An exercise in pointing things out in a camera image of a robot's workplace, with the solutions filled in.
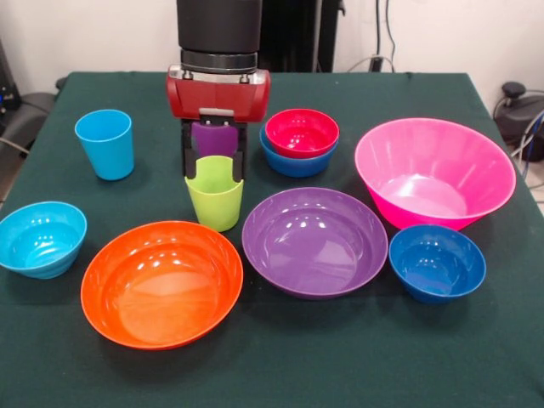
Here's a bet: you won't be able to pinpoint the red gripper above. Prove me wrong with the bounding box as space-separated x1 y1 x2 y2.
165 64 273 182

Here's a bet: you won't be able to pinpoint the lime green plastic cup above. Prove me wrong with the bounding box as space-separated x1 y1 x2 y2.
184 155 246 233

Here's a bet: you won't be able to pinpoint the red small bowl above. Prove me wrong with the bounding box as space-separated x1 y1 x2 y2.
264 108 341 160

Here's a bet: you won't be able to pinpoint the purple plastic cup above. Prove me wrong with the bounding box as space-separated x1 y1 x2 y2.
190 122 240 160

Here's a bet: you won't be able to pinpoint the blue straight-sided bowl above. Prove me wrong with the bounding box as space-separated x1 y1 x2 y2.
258 126 340 179

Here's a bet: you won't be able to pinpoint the light blue plastic cup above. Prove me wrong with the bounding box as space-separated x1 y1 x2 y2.
74 109 135 182

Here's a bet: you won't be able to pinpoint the wide purple bowl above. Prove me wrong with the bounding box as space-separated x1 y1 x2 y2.
241 186 389 301

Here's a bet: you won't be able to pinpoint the wide orange bowl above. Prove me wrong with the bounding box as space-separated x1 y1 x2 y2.
80 219 245 351

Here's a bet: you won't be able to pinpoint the light blue small bowl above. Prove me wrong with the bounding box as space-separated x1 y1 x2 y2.
0 201 88 281

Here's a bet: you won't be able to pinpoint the dark green tablecloth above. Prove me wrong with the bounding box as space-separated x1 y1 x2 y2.
0 71 544 408

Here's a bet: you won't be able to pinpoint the large pink bowl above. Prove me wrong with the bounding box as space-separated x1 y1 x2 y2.
354 117 518 232

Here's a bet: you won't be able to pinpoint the black equipment box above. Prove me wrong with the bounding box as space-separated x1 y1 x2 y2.
0 40 22 116

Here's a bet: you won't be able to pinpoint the dark blue small bowl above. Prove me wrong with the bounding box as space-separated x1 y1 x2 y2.
388 224 487 305

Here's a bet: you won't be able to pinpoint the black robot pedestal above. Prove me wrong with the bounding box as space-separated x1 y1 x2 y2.
258 0 346 73

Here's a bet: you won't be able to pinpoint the black cable with plug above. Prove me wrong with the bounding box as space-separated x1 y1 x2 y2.
368 0 399 73

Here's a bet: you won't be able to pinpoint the blue and white cables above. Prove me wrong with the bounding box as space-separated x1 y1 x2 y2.
509 108 544 179

